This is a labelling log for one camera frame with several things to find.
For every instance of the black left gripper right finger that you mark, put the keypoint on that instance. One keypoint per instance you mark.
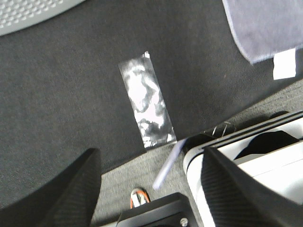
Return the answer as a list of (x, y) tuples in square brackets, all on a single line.
[(235, 199)]

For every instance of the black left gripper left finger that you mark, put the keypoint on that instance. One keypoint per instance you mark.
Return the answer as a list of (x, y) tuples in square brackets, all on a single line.
[(68, 200)]

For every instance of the grey-blue towel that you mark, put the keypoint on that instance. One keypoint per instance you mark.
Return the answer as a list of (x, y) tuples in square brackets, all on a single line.
[(263, 28)]

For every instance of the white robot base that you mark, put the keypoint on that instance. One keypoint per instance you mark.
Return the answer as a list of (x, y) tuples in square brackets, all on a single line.
[(270, 152)]

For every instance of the white towel label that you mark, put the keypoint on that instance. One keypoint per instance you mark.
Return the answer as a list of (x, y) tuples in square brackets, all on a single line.
[(284, 65)]

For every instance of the left clear tape strip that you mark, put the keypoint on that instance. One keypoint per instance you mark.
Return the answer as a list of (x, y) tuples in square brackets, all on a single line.
[(150, 112)]

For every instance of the grey perforated laundry basket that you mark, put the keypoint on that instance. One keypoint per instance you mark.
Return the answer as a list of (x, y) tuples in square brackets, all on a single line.
[(19, 14)]

